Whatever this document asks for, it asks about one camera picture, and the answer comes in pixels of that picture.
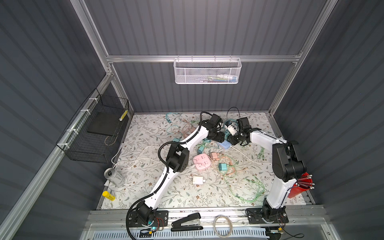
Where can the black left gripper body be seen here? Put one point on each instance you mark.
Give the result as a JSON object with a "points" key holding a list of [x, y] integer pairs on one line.
{"points": [[216, 136]]}

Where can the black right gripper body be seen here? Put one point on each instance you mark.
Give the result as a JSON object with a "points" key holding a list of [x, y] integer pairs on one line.
{"points": [[236, 138]]}

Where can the pink USB charger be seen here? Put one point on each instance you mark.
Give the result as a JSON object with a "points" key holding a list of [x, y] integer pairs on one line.
{"points": [[214, 156]]}

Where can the teal USB charger cube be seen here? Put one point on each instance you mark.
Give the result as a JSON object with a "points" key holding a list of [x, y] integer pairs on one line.
{"points": [[223, 167]]}

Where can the pink power strip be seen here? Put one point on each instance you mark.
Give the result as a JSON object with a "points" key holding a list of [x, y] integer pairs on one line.
{"points": [[202, 162]]}

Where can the white USB charger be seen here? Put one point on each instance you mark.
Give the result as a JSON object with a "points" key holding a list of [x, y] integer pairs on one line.
{"points": [[198, 180]]}

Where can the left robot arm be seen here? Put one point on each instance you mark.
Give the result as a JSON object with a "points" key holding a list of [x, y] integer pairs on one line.
{"points": [[175, 157]]}

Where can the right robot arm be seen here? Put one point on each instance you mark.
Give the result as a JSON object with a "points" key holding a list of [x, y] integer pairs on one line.
{"points": [[285, 163]]}

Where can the blue power strip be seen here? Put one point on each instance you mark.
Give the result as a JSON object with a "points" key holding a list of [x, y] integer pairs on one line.
{"points": [[224, 145]]}

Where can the red pencil cup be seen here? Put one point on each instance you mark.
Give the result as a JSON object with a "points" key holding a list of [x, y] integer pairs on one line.
{"points": [[305, 183]]}

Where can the black stapler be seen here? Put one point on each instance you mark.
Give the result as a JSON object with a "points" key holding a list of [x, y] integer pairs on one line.
{"points": [[189, 223]]}

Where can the yellow marker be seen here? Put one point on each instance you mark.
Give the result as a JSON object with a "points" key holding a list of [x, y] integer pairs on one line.
{"points": [[108, 196]]}

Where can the white wire mesh basket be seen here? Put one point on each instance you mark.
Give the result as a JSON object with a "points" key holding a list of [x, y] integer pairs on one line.
{"points": [[207, 71]]}

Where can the black wire basket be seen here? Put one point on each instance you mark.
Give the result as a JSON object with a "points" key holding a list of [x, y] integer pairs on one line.
{"points": [[96, 133]]}

